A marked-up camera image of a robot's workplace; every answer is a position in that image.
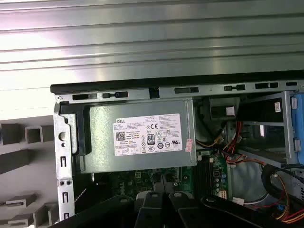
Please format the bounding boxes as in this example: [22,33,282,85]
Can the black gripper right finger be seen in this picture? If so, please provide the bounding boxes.
[163,174,296,228]

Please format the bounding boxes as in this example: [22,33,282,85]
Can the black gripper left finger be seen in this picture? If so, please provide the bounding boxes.
[54,174,165,228]

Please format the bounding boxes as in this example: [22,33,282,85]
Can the orange red disk power wire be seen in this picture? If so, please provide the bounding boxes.
[270,174,304,225]

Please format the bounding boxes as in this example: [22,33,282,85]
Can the black RAM slot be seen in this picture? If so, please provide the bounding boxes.
[197,159,205,198]
[204,159,213,198]

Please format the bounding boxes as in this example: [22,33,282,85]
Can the green motherboard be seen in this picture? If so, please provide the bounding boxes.
[91,152,230,207]

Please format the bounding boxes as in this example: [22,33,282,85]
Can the grey power supply unit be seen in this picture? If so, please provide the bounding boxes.
[80,98,198,174]

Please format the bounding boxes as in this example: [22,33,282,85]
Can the black open PC case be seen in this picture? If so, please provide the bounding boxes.
[50,77,304,228]

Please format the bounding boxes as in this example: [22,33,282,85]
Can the grey parts rack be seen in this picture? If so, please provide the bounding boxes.
[0,115,60,228]

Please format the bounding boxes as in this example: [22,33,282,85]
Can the grey metal drive cage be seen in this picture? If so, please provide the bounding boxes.
[237,91,294,167]

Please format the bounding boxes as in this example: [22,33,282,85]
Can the blue plastic cage latch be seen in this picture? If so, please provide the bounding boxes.
[290,95,304,165]

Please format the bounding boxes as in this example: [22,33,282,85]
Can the red yellow wire bundle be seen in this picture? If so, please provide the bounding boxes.
[197,121,266,169]

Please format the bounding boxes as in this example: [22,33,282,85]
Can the thick black looped cable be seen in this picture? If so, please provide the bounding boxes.
[260,163,304,211]

